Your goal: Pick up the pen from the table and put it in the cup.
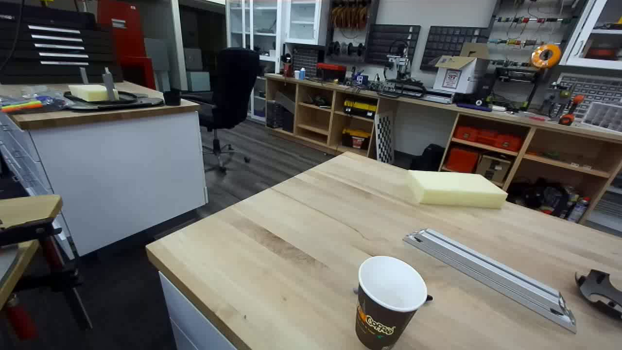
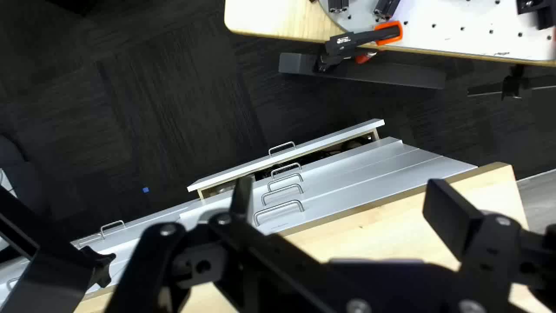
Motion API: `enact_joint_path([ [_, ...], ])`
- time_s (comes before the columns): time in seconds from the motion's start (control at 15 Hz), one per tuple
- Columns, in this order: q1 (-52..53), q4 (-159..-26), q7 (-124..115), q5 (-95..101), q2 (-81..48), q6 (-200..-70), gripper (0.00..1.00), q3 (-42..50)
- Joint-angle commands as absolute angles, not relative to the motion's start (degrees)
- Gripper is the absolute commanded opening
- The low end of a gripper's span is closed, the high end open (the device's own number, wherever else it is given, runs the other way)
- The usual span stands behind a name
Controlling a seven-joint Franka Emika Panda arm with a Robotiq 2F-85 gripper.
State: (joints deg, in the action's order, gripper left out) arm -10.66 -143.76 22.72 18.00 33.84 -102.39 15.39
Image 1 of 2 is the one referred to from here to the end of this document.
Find brown paper coffee cup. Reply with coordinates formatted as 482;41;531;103
354;255;430;350

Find black office chair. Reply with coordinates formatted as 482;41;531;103
198;47;261;175

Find yellow foam block on table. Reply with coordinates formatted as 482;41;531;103
406;171;507;210

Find white cardboard box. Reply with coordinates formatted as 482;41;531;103
434;57;488;94

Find red storage bins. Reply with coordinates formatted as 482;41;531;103
453;125;523;152

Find white cabinet workbench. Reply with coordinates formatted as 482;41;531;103
0;82;208;257

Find wooden shelving workbench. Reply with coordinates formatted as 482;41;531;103
264;74;622;222

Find yellow foam on left bench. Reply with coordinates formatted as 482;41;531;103
68;84;119;103

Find red tool cabinet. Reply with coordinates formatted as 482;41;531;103
97;0;156;88

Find orange filament spool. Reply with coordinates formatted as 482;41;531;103
531;43;562;68

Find small wooden side table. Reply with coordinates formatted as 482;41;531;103
0;195;93;341

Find black tool chest drawers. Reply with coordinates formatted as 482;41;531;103
0;0;123;84

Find aluminium extrusion rail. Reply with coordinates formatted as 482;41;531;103
404;230;577;333

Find black metal bracket tool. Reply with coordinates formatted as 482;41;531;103
575;271;622;321

